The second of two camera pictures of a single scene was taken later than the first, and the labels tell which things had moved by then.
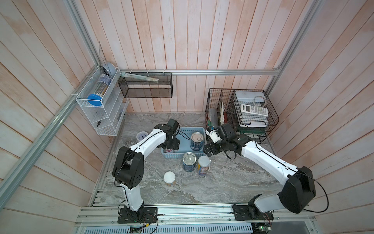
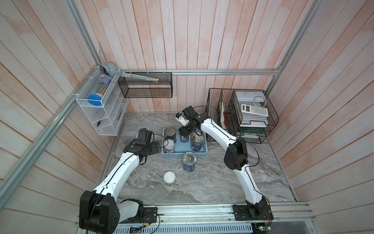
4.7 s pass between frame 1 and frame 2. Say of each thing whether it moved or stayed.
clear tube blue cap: stayed
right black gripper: moved
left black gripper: moved
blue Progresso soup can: stayed
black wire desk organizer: stayed
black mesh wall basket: stayed
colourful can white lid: moved
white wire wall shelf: stayed
